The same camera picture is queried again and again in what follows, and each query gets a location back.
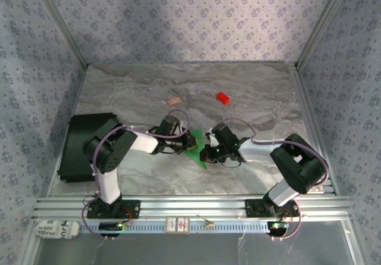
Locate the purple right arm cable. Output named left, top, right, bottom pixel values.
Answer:
left=211, top=118, right=330, bottom=242

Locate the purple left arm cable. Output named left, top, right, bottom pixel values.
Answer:
left=80, top=109, right=191, bottom=242

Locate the aluminium side rail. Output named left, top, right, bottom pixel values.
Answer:
left=46, top=65, right=90, bottom=197
left=293, top=65, right=355, bottom=215

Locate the aluminium mounting rail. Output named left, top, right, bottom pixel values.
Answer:
left=31, top=195, right=355, bottom=221

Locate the grey metal shelf panel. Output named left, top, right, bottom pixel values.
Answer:
left=35, top=233, right=358, bottom=265

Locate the black controller board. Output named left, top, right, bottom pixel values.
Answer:
left=98, top=222, right=124, bottom=238
left=266, top=220, right=289, bottom=238

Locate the black flat tray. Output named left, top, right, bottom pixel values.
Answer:
left=58, top=113, right=120, bottom=184

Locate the white printed paper roll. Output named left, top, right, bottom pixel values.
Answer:
left=33, top=220, right=80, bottom=241

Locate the small red block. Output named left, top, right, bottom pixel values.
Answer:
left=216, top=91, right=231, bottom=105

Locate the aluminium corner post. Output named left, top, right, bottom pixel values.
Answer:
left=296, top=0, right=352, bottom=69
left=32, top=0, right=90, bottom=68

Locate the small brass clip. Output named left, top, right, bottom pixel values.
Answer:
left=196, top=214, right=214, bottom=230

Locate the white red label card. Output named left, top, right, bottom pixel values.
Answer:
left=165, top=216, right=191, bottom=235

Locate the green paper sheet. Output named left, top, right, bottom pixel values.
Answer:
left=182, top=129, right=209, bottom=170

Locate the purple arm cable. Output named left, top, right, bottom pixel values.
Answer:
left=211, top=118, right=330, bottom=242
left=80, top=109, right=191, bottom=242

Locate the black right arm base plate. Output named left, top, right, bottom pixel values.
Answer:
left=245, top=198, right=300, bottom=218

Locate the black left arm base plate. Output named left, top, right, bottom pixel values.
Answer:
left=86, top=199, right=141, bottom=220

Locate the grey slotted cable duct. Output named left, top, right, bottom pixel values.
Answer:
left=79, top=220, right=271, bottom=235

